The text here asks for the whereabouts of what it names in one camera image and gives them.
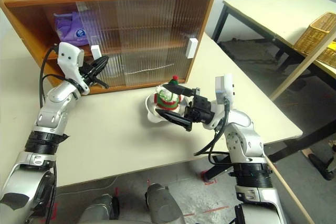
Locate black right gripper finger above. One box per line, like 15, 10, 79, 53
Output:
162, 83, 196, 98
155, 108, 193, 132

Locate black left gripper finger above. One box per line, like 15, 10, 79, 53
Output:
91, 55, 110, 73
90, 76, 110, 89

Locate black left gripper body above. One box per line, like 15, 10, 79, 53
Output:
78, 60, 98, 86

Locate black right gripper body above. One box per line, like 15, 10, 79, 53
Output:
183, 87, 216, 124

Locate white door handle block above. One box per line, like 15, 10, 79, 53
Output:
90, 45, 103, 61
185, 38, 198, 59

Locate purple tissue pack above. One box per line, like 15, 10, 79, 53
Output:
54, 11, 91, 47

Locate ribbed clear sliding door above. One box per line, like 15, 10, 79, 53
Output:
75, 0, 169, 86
115, 0, 200, 86

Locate green red toy figure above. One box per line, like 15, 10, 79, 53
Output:
153, 75, 184, 112

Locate white bowl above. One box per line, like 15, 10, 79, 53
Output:
145, 93, 190, 125

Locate grey rounded leg cover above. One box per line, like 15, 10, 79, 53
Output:
145, 184, 184, 224
78, 194, 120, 224

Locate long wooden stick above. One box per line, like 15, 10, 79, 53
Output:
262, 153, 315, 224
269, 31, 336, 102

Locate beige side table black legs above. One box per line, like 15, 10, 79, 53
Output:
211, 0, 336, 78

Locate black chair base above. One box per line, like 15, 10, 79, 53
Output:
307, 153, 336, 182

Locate yellow wicker basket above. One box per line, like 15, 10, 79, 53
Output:
316, 40, 336, 69
293, 12, 336, 56

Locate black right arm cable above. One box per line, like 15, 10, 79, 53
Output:
194, 100, 232, 166

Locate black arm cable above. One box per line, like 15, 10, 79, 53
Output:
194, 100, 232, 166
38, 43, 70, 109

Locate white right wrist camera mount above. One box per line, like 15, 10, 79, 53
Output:
203, 73, 236, 130

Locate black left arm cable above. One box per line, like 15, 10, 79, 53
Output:
38, 43, 70, 109

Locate black table leg frame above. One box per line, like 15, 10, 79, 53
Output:
201, 120, 336, 184

